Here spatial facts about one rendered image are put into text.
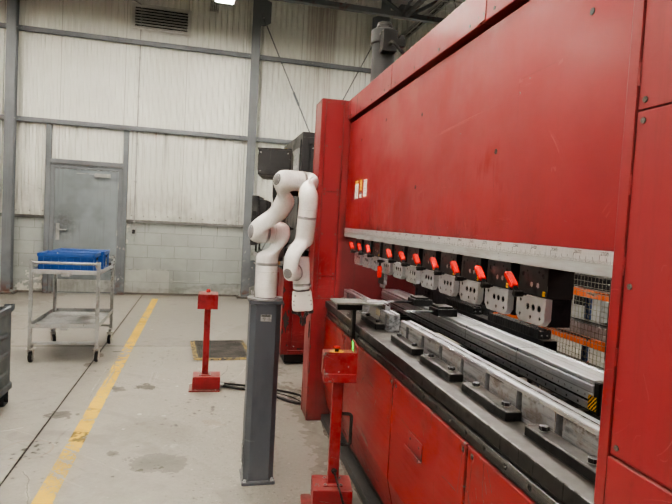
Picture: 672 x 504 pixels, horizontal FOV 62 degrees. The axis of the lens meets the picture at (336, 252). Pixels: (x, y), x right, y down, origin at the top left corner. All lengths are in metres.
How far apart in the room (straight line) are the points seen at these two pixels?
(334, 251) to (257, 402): 1.35
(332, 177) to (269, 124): 6.47
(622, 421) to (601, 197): 0.59
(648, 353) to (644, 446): 0.15
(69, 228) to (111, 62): 2.89
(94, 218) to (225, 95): 3.10
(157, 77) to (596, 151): 9.37
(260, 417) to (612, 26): 2.43
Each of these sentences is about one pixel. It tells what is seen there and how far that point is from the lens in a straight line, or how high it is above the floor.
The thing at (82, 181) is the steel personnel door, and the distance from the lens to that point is 10.32.
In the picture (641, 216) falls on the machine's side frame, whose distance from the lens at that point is 1.06.
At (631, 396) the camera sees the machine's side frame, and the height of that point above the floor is 1.17.
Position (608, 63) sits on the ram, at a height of 1.85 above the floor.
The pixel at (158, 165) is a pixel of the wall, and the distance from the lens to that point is 10.21.
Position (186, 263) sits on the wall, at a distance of 10.19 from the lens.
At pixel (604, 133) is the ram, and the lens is 1.51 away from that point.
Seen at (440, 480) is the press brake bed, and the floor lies 0.57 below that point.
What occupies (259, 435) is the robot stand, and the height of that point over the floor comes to 0.27.
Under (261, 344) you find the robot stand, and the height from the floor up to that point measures 0.77.
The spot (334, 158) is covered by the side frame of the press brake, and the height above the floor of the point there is 1.89.
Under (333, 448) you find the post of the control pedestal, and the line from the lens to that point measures 2.94.
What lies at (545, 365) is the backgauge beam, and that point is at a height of 0.97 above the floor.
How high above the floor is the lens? 1.43
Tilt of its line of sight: 3 degrees down
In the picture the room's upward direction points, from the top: 3 degrees clockwise
